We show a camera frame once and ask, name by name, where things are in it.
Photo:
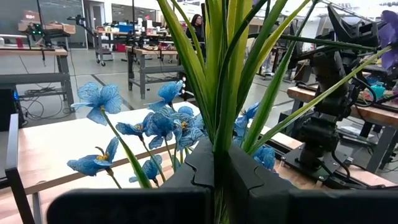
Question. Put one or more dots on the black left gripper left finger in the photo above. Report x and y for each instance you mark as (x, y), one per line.
(140, 205)

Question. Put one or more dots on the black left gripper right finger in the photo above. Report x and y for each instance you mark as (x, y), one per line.
(295, 205)

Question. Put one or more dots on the blue artificial flower bunch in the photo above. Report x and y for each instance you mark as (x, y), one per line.
(161, 124)

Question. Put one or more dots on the purple artificial flower bunch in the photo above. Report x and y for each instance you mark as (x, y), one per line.
(217, 77)

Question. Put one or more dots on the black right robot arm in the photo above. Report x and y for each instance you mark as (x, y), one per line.
(326, 93)

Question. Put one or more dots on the wooden shelf black metal legs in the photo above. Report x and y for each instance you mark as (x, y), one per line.
(62, 140)

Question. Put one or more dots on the teal bottle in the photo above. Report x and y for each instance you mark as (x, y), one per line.
(378, 90)

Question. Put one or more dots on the black computer tower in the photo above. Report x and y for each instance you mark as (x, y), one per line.
(7, 109)

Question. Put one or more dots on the grey wheeled cart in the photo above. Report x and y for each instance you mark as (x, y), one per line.
(99, 46)

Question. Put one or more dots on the person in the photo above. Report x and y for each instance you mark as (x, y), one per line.
(197, 31)

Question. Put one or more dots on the wooden workbench grey frame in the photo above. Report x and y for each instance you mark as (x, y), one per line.
(31, 52)
(149, 51)
(373, 113)

